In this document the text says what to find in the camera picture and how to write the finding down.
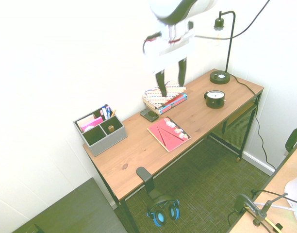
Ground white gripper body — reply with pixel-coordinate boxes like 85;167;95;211
142;20;197;75

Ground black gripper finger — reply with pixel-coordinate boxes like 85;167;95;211
155;69;168;97
178;57;188;83

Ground blue and black headphones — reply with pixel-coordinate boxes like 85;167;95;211
146;198;181;228

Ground black metal headphone hanger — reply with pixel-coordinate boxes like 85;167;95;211
136;166;168;209

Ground beige paperback book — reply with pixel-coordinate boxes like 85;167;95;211
144;99;164;112

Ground blue and red book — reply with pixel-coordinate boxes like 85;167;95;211
157;93;189;116

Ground black calculator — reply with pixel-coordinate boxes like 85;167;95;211
139;108;160;122

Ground black desk lamp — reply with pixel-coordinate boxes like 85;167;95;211
209;10;237;85

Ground black alarm clock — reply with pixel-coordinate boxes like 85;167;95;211
203;90;228;110

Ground pink book with stickers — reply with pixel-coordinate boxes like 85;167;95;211
147;116;192;153

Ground grey fabric desk organizer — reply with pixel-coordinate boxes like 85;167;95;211
73;108;128;157

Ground pink notepad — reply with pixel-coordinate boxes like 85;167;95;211
80;116;104;133

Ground beige notepad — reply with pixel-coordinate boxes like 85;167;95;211
76;114;96;130

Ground black table clamp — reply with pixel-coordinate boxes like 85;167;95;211
284;128;297;156
227;193;257;227

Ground wooden desk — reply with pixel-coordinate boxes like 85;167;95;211
82;87;265;233

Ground dark grey cabinet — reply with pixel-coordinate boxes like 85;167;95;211
11;177;129;233

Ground white round base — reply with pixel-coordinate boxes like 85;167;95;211
284;165;297;217

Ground yellow strip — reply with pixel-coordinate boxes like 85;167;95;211
245;206;283;233

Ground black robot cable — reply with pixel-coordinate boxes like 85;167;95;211
194;0;272;41

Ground black lamp cable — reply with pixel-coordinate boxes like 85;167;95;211
229;73;277;171

